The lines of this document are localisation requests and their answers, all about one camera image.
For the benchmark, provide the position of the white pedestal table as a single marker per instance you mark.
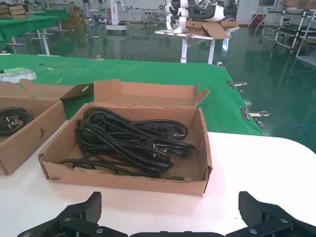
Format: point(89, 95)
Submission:
point(197, 34)

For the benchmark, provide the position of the green topped work table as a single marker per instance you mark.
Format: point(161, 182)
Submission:
point(24, 24)
point(54, 13)

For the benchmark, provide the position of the flat closed cardboard box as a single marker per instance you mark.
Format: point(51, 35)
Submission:
point(195, 24)

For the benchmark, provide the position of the opened flat cardboard box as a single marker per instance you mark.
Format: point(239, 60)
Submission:
point(219, 29)

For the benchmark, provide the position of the white robot shell stack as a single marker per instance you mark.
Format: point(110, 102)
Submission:
point(176, 14)

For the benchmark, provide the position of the red cabinet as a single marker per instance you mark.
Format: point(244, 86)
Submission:
point(259, 19)

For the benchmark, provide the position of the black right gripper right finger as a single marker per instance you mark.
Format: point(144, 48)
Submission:
point(259, 216)

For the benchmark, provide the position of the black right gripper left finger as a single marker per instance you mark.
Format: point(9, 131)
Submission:
point(81, 217)

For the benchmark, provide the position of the flat cardboard box stack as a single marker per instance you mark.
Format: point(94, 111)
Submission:
point(14, 11)

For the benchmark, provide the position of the pipe frame workbench rack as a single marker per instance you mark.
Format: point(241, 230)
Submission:
point(288, 24)

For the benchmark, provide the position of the black and white shell pile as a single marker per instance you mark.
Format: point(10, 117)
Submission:
point(207, 10)

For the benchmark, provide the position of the stacked cardboard boxes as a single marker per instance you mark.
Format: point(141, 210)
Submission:
point(74, 19)

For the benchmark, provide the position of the open brown cardboard box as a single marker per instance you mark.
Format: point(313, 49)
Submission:
point(27, 145)
point(123, 182)

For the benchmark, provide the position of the clear plastic bit case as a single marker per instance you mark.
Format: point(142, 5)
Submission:
point(19, 75)

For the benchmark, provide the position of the green felt mat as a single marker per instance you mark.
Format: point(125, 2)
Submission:
point(160, 71)

